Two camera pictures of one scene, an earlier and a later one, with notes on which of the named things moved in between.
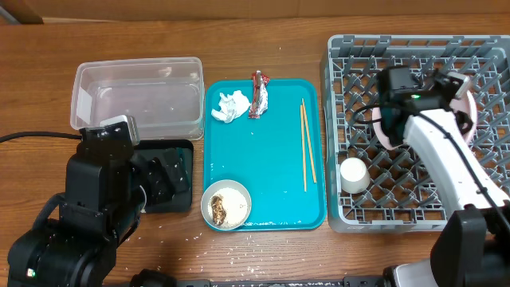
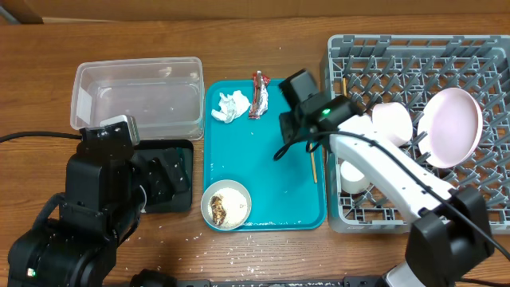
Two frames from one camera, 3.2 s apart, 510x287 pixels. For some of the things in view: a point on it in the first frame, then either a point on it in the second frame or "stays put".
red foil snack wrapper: [260, 96] stays put
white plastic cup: [355, 175] stays put
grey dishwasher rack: [371, 187] stays put
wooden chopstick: [304, 149] to [344, 86]
